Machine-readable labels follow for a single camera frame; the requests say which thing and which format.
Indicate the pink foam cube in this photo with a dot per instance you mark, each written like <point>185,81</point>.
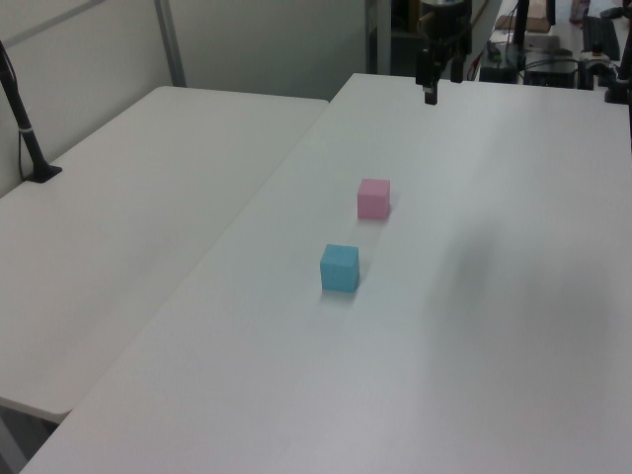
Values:
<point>373,198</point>

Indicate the black camera stand pole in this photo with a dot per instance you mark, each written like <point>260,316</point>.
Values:
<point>22,118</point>

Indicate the blue foam cube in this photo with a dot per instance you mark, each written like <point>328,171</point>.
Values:
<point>339,269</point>

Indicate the brown cardboard box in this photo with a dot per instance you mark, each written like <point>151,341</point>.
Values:
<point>530,15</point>

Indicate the grey partition post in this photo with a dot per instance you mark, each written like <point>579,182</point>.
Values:
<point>170,42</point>

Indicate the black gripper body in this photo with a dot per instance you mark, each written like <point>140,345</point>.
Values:
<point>444,24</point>

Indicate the white side table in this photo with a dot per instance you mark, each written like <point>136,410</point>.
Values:
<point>123,222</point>

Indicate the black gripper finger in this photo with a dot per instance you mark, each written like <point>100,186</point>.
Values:
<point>458,66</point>
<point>427,74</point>

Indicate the black upright pole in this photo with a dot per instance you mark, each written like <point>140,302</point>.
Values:
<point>521,24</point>

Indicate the black clamp mount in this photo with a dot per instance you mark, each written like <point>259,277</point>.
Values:
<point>621,74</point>

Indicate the black electronics box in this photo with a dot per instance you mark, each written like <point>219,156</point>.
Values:
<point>550,73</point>

